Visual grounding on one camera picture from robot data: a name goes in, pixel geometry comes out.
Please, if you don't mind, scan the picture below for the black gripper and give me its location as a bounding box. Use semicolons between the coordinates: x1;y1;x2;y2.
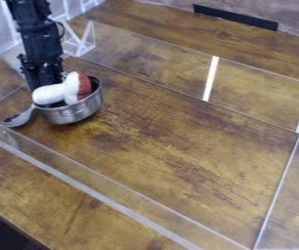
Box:
14;19;66;92

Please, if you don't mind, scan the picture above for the white plush mushroom toy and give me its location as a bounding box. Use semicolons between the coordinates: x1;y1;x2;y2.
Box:
31;71;91;105

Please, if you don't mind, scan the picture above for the small steel pot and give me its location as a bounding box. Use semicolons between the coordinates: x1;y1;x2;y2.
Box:
34;76;102;125

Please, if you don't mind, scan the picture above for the green handled metal spoon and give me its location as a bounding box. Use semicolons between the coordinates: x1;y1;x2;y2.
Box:
2;105;34;128

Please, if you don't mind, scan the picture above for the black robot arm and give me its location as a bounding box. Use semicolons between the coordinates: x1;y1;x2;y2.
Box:
4;0;64;90

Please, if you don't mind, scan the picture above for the black strip on table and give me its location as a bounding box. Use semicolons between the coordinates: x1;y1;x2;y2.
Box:
193;4;278;31

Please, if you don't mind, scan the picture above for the clear acrylic barrier frame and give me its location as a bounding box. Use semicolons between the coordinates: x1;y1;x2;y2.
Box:
0;19;299;250

